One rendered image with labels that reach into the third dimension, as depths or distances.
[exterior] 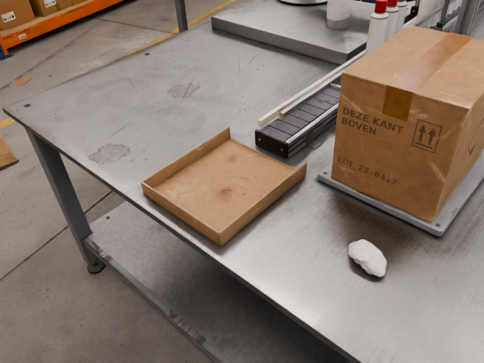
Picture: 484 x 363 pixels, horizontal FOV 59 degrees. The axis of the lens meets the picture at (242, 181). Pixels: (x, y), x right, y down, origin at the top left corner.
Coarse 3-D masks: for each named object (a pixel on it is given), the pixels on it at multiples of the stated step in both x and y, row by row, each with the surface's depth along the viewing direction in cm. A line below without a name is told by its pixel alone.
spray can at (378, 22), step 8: (376, 0) 124; (384, 0) 123; (376, 8) 125; (384, 8) 124; (376, 16) 125; (384, 16) 125; (376, 24) 126; (384, 24) 126; (368, 32) 130; (376, 32) 128; (384, 32) 128; (368, 40) 131; (376, 40) 129; (384, 40) 130; (368, 48) 132
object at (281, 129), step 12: (456, 12) 169; (324, 96) 124; (336, 96) 123; (300, 108) 119; (312, 108) 119; (324, 108) 118; (276, 120) 115; (288, 120) 114; (300, 120) 114; (312, 120) 114; (264, 132) 111; (276, 132) 111; (288, 132) 110
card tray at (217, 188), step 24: (216, 144) 114; (240, 144) 115; (168, 168) 104; (192, 168) 108; (216, 168) 108; (240, 168) 107; (264, 168) 107; (288, 168) 106; (144, 192) 101; (168, 192) 101; (192, 192) 101; (216, 192) 101; (240, 192) 100; (264, 192) 100; (192, 216) 90; (216, 216) 94; (240, 216) 89; (216, 240) 88
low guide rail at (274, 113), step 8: (408, 24) 154; (360, 56) 135; (344, 64) 131; (336, 72) 128; (320, 80) 124; (312, 88) 121; (296, 96) 117; (288, 104) 115; (272, 112) 111; (264, 120) 110
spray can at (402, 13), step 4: (400, 0) 132; (404, 0) 132; (400, 4) 132; (404, 4) 132; (400, 8) 132; (404, 8) 133; (400, 12) 133; (404, 12) 134; (400, 16) 134; (404, 16) 135; (400, 20) 135; (404, 20) 136; (400, 24) 136; (396, 28) 136; (400, 28) 137; (396, 32) 137
